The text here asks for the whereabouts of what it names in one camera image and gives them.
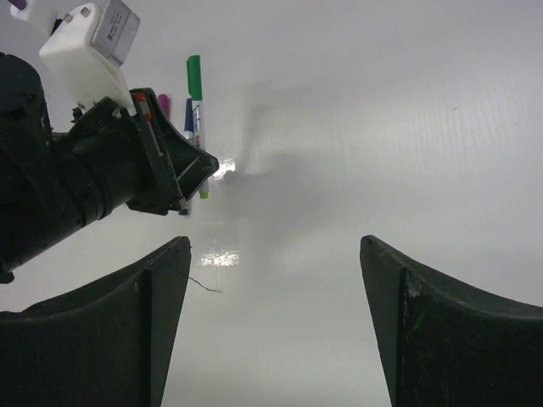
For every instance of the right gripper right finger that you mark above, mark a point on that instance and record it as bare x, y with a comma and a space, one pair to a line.
443, 342

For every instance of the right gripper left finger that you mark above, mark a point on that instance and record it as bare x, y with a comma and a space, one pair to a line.
108, 343

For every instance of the green pen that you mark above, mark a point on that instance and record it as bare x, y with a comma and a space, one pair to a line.
198, 120

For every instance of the blue pen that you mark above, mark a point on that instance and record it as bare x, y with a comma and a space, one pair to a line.
188, 133

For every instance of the purple pen cap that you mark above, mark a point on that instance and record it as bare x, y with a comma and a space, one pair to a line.
165, 104

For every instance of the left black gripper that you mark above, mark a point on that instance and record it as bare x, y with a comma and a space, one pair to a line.
140, 160

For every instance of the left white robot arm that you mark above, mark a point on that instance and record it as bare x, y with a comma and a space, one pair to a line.
53, 184

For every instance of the blue pen cap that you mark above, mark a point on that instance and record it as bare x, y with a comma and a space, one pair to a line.
188, 121

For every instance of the green pen cap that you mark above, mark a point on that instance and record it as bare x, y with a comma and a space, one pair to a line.
195, 88

